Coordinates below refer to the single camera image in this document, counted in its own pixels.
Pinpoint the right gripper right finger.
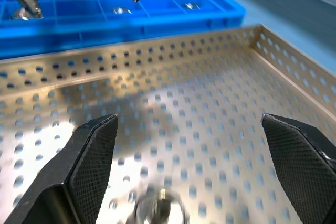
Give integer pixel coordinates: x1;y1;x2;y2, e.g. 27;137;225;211
260;113;336;224

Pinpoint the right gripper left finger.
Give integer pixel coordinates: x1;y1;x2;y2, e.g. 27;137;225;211
0;113;119;224

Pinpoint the metal washer nut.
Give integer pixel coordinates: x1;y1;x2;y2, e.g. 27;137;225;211
9;7;30;22

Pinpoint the blue compartment tray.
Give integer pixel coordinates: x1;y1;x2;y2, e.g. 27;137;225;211
0;0;247;61

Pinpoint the perforated metal tray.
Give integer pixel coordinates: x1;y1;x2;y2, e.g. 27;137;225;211
0;24;336;224

